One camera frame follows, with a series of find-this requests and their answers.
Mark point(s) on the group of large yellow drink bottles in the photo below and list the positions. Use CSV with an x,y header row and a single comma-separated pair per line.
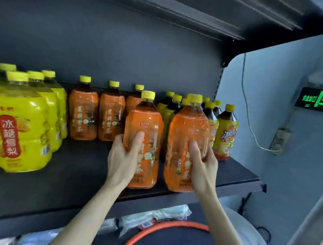
x,y
21,124

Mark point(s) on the orange tea bottle yellow cap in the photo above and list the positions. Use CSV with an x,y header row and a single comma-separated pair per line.
x,y
132,102
83,114
111,115
187,127
147,125

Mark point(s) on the person's right forearm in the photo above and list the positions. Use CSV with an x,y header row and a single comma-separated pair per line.
x,y
220,227

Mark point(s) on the person's right hand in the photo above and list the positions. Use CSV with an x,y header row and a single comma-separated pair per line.
x,y
204,174

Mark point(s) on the person's left thumb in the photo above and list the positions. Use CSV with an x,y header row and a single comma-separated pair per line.
x,y
136,142

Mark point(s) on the person's left hand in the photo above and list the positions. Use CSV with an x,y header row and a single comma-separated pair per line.
x,y
120,164

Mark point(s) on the clear plastic bag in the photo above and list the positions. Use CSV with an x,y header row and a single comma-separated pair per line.
x,y
36,237
156,216

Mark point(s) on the white round container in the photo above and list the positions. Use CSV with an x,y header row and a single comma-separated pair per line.
x,y
250,236

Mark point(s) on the white round wall fixture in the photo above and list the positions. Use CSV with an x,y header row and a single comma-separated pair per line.
x,y
319,78

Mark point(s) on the cluster of small dark tea bottles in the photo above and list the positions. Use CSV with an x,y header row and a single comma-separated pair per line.
x,y
225,135

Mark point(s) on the black metal shelf board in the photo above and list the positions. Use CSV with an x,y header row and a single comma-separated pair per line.
x,y
171,242
237,17
66,175

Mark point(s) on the grey wall socket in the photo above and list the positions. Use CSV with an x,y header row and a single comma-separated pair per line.
x,y
280,140

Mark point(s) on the person's left forearm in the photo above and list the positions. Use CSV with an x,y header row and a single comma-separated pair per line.
x,y
91,217

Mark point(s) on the green lit exit sign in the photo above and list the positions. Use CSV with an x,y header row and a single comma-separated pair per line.
x,y
318,101

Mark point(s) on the black slotted shelf upright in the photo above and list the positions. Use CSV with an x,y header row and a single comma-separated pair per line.
x,y
218,83

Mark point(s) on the person's right thumb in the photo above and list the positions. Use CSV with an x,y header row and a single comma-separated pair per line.
x,y
195,152

